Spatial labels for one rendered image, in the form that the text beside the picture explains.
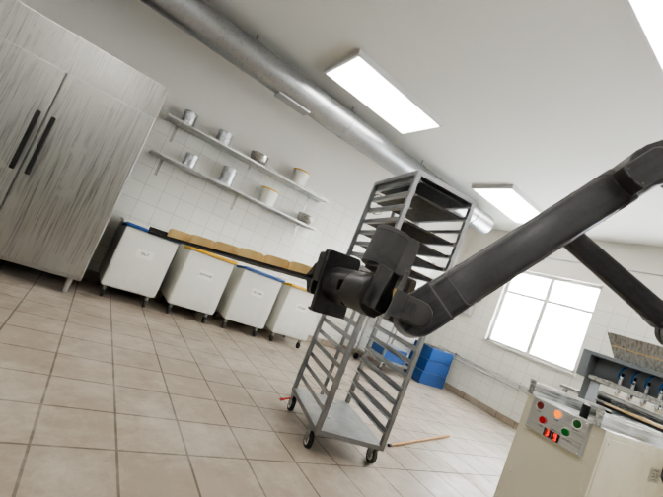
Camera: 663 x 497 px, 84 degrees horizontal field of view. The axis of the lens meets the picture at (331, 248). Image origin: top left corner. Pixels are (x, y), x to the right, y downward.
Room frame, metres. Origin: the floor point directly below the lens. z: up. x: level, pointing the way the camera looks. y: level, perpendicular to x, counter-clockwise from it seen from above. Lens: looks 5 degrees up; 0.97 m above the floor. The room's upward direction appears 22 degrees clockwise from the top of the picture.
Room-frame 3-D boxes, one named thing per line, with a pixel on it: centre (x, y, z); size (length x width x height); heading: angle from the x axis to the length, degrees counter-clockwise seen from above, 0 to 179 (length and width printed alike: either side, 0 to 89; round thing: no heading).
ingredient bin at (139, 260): (3.98, 1.86, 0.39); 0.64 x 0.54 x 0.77; 35
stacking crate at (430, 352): (6.34, -2.26, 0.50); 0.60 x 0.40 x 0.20; 124
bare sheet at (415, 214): (2.61, -0.44, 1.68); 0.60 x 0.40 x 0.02; 18
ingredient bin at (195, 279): (4.32, 1.31, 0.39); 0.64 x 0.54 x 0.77; 33
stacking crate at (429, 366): (6.34, -2.26, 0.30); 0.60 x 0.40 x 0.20; 122
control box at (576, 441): (1.63, -1.20, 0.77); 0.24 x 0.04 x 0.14; 26
